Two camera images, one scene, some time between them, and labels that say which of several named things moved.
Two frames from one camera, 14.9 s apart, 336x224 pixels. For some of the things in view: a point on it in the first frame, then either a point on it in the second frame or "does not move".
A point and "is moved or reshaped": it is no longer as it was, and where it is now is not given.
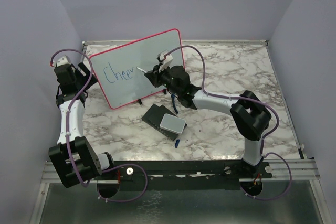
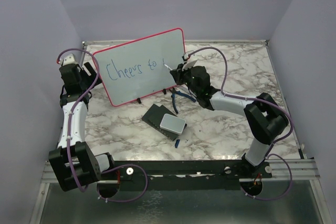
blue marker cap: [177, 143] does not move
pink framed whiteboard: [116, 68] does not move
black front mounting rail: [186, 175] does not move
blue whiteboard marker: [141, 70] is moved or reshaped
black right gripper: [155, 75] to [178, 75]
